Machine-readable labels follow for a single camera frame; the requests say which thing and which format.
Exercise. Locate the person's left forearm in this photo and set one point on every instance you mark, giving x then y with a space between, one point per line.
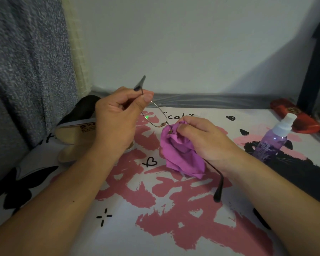
56 199

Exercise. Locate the person's right hand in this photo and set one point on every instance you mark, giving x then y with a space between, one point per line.
213 143

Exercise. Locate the black and beige glasses case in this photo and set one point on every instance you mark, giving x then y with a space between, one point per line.
77 122

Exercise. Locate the pink cat print desk mat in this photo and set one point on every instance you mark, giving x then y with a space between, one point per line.
176 210

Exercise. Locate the purple spray bottle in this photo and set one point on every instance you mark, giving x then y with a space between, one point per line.
272 142

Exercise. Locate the thin metal frame eyeglasses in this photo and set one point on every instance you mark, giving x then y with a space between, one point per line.
160 109

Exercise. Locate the purple cleaning cloth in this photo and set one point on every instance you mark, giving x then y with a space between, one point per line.
180 154

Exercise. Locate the person's left hand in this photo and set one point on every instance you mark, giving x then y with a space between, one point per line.
114 122

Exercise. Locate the black furniture post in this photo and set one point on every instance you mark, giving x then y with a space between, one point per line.
313 69

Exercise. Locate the grey speckled curtain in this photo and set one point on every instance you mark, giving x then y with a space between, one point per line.
24 77

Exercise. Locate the person's right forearm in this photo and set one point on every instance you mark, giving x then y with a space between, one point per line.
277 202

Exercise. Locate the person's left thumb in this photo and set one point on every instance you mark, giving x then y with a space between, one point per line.
143 101

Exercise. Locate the cream mesh curtain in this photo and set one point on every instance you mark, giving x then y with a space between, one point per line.
76 45

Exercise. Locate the red glasses case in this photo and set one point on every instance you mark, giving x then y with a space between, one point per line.
298 115

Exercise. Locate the person's right thumb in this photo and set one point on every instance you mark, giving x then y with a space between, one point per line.
183 131

